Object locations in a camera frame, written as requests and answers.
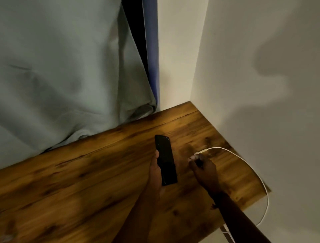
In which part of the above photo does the blue curtain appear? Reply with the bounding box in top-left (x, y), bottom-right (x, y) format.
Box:
top-left (142, 0), bottom-right (160, 110)

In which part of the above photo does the white charging cable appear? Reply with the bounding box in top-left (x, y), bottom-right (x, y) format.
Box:
top-left (194, 147), bottom-right (269, 227)

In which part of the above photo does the person's left forearm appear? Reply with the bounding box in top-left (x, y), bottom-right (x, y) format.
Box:
top-left (112, 190), bottom-right (163, 243)

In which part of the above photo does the person's right hand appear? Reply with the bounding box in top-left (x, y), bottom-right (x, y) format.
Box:
top-left (188, 154), bottom-right (220, 198)

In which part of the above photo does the pale green curtain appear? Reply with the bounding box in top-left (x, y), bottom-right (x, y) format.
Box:
top-left (0, 0), bottom-right (158, 169)

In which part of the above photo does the person's right forearm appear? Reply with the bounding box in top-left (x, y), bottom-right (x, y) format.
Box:
top-left (210, 191), bottom-right (272, 243)

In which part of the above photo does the black smartphone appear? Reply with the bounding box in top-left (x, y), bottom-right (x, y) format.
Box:
top-left (154, 135), bottom-right (178, 186)

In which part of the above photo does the person's left hand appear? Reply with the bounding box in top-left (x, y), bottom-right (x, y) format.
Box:
top-left (147, 150), bottom-right (167, 198)

